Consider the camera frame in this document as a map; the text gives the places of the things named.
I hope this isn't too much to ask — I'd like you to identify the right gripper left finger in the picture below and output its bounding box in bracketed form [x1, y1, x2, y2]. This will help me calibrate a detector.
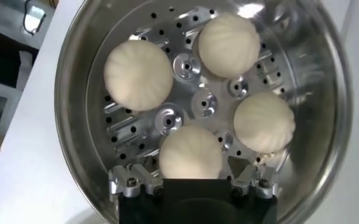
[108, 163, 165, 199]

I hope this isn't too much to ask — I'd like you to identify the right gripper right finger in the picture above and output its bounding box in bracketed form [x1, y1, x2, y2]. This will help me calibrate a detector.
[227, 156, 279, 200]

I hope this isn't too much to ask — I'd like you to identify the white steamed baozi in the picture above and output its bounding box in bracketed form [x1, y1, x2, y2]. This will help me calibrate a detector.
[197, 12, 261, 79]
[158, 124, 224, 180]
[103, 39, 174, 112]
[233, 91, 297, 154]

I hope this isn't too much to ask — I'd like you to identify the steel steamer basket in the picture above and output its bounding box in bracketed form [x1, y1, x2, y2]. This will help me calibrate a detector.
[54, 0, 355, 224]

